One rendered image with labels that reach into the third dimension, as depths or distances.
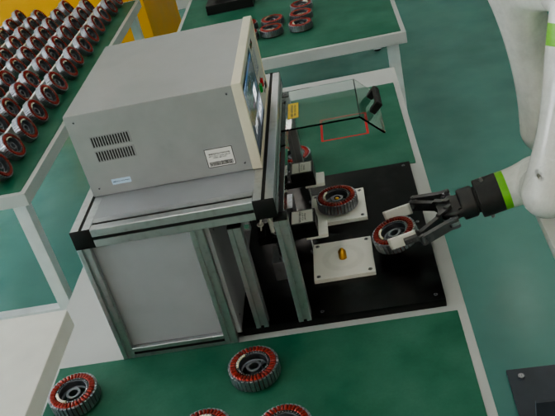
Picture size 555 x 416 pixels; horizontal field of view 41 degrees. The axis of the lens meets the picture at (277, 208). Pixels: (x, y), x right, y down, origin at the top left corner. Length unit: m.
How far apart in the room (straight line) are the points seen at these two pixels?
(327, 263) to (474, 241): 1.41
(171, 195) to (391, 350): 0.58
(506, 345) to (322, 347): 1.15
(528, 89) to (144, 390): 1.11
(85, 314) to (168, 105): 0.68
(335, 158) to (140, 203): 0.89
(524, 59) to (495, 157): 1.99
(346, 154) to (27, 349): 1.43
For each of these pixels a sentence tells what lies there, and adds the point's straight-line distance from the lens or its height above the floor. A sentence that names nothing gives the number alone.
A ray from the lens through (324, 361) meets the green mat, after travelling 1.65.
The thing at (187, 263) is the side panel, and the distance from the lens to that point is 1.64.
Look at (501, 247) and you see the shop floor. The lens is 3.15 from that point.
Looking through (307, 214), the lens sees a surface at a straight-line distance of 1.80.
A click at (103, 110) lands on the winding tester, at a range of 1.63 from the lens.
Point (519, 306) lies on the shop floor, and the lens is 2.87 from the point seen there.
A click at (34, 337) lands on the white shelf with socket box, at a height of 1.21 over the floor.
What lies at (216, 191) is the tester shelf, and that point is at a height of 1.11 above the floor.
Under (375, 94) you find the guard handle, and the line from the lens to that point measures 1.99.
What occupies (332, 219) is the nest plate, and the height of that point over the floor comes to 0.78.
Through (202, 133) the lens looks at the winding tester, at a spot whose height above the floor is 1.22.
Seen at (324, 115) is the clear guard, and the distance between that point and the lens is 1.93.
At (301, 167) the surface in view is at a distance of 2.00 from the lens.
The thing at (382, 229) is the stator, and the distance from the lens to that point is 1.86.
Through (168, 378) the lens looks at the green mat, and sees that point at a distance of 1.73.
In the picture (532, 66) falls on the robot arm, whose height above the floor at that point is 1.15.
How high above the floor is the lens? 1.88
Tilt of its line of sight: 31 degrees down
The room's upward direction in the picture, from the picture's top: 14 degrees counter-clockwise
